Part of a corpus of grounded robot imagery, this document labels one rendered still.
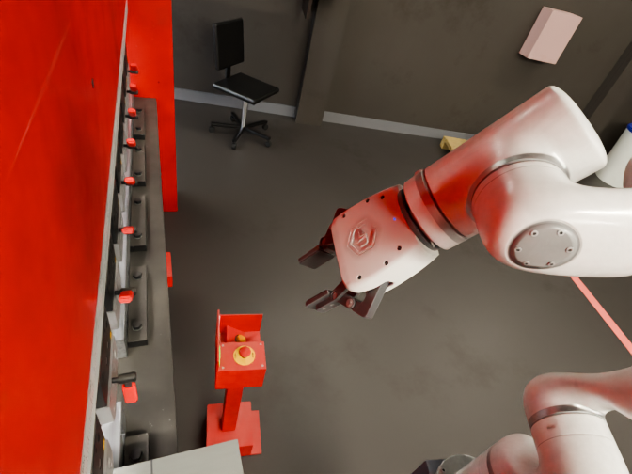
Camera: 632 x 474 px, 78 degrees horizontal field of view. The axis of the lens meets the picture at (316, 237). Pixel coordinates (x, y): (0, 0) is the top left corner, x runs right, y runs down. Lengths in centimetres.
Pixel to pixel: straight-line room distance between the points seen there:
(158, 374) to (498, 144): 108
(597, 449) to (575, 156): 54
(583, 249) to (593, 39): 548
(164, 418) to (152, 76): 193
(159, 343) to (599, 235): 116
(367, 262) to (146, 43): 223
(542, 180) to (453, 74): 475
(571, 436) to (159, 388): 96
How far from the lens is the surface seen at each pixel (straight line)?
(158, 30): 250
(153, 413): 120
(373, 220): 43
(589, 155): 38
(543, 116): 38
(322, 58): 440
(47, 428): 46
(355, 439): 221
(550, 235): 32
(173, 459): 102
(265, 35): 447
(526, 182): 33
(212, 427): 199
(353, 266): 43
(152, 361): 127
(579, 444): 81
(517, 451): 93
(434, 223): 39
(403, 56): 477
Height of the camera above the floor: 196
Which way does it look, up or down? 40 degrees down
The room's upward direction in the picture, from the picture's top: 16 degrees clockwise
